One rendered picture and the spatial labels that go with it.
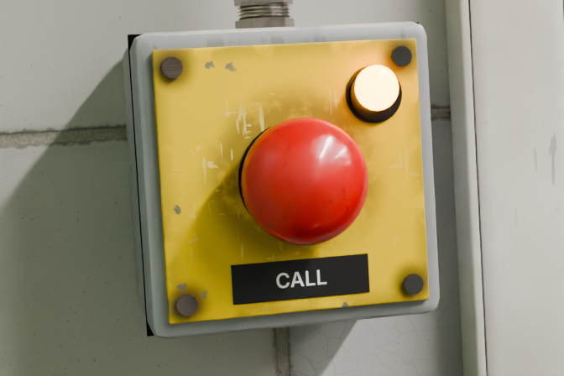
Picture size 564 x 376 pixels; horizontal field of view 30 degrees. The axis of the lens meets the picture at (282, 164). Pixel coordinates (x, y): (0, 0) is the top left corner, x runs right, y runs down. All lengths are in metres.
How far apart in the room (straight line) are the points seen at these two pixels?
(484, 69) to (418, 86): 0.07
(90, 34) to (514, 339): 0.20
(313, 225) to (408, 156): 0.05
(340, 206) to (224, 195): 0.04
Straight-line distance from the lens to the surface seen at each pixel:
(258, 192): 0.32
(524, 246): 0.43
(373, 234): 0.35
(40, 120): 0.41
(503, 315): 0.43
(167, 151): 0.34
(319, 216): 0.32
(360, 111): 0.35
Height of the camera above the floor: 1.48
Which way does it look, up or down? 3 degrees down
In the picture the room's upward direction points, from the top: 3 degrees counter-clockwise
